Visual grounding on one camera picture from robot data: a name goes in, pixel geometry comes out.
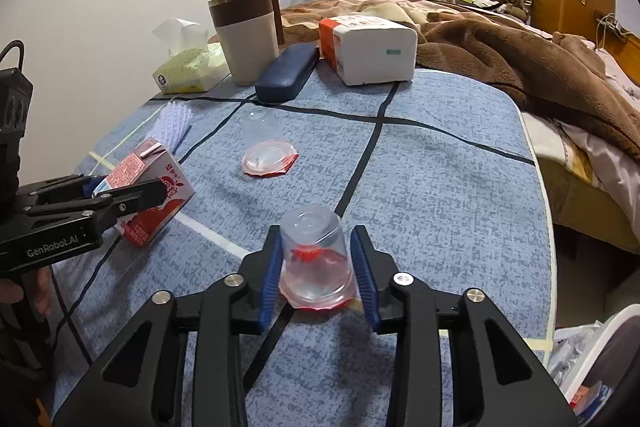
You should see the red milk carton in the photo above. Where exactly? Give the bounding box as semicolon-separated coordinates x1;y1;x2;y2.
92;137;197;248

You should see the wooden headboard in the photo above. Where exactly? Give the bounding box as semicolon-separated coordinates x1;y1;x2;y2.
595;9;640;85

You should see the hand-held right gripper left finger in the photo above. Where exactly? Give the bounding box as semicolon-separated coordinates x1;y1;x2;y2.
50;224;283;427

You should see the tangle of cables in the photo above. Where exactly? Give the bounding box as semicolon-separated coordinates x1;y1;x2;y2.
592;9;631;52

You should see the orange and white tissue pack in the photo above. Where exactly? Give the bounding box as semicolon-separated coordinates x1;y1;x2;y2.
318;14;418;86

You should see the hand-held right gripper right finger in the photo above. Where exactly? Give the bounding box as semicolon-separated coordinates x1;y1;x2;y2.
350;224;576;427

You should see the brown fleece blanket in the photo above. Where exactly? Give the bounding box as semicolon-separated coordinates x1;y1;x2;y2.
210;0;640;158

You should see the person's left hand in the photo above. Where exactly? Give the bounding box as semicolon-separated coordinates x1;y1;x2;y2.
0;264;53;320

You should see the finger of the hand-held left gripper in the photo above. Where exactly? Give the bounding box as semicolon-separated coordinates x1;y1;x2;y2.
27;179;168;233
17;174;111;208

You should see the black cable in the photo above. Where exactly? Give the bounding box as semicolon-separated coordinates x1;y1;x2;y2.
0;39;25;72

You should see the white plastic bin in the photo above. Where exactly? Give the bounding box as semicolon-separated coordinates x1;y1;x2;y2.
547;304;640;427

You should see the beige and brown mug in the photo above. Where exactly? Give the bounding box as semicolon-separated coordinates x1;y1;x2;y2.
207;0;286;86

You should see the navy glasses case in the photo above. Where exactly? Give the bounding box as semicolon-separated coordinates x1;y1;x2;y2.
255;44;321;106

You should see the yellow tissue pack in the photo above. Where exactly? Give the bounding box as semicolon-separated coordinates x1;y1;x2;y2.
151;18;231;95

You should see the clear plastic jelly cup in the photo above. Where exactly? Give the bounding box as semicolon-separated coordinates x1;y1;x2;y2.
279;205;358;312
239;108;300;176

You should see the blue plaid tablecloth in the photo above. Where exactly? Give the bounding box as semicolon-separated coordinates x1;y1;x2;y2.
47;67;556;427

